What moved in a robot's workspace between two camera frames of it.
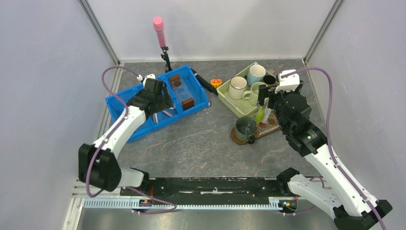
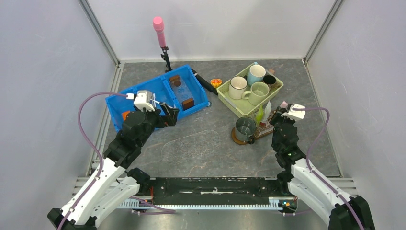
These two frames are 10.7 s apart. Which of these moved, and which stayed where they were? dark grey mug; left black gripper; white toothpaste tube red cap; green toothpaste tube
Moved: left black gripper
Stayed: dark grey mug; green toothpaste tube; white toothpaste tube red cap
